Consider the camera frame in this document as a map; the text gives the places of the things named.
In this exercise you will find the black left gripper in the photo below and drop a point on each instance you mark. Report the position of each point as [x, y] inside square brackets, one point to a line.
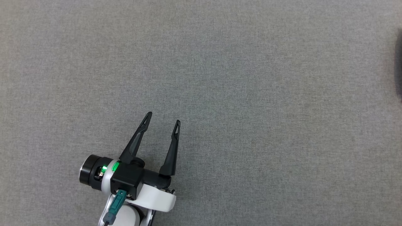
[127, 180]

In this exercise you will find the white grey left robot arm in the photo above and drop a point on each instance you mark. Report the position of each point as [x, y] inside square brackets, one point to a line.
[128, 216]

